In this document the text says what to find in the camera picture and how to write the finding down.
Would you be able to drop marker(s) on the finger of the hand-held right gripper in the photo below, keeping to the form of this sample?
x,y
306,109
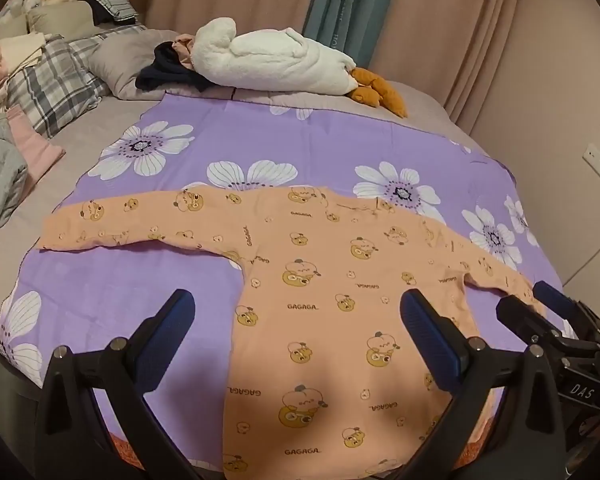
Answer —
x,y
555,296
520,316

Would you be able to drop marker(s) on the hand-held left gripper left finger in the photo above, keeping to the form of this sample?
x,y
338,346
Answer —
x,y
172,312

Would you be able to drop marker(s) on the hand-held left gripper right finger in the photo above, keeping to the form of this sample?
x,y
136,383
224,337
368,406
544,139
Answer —
x,y
425,321

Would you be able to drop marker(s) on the orange bear-print baby top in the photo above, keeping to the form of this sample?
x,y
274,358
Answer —
x,y
320,320

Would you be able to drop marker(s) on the striped folded clothes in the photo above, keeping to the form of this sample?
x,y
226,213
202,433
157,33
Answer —
x,y
117,7

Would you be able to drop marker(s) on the purple floral bed sheet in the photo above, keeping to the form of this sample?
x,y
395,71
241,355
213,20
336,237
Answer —
x,y
145,270

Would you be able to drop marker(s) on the orange fuzzy blanket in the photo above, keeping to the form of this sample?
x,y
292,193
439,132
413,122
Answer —
x,y
130,455

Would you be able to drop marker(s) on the grey bed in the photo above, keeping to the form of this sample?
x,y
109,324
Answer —
x,y
75,145

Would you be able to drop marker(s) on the pink folded cloth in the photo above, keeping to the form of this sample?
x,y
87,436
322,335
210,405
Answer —
x,y
32,147

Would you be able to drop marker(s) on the dark navy cloth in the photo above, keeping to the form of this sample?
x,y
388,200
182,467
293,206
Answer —
x,y
167,72

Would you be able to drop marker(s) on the grey pillow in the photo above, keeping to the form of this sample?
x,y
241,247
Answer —
x,y
122,62

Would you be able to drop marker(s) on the plaid pillow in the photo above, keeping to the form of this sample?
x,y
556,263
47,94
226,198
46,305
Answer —
x,y
55,80

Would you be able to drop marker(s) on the small pink cloth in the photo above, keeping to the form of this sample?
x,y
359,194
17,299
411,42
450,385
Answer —
x,y
184,46

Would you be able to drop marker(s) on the white goose plush toy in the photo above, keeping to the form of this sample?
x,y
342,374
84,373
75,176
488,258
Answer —
x,y
275,60

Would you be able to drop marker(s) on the cream cloth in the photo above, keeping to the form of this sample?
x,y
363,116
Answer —
x,y
10,50

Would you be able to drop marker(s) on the beige cushion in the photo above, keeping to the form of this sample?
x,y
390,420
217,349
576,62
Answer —
x,y
55,20

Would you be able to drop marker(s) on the teal curtain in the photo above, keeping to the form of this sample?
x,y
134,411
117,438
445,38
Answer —
x,y
340,0

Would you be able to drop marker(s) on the pile of plush toys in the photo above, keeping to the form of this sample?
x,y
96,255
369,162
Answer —
x,y
30,2

